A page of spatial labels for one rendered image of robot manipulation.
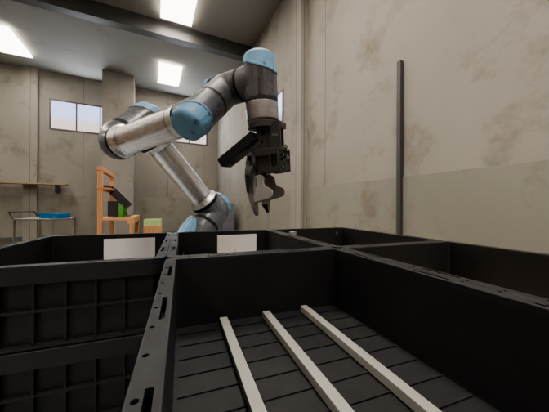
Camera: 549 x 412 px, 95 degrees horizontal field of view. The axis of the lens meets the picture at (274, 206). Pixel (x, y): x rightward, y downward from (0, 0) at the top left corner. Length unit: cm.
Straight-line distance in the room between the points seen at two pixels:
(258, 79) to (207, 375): 53
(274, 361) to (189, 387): 9
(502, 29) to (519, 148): 86
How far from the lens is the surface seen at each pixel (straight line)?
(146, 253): 81
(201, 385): 32
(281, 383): 31
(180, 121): 57
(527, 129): 238
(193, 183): 101
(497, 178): 238
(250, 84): 61
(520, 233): 233
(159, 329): 19
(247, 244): 83
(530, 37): 257
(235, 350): 34
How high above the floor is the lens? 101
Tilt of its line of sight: level
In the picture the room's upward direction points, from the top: straight up
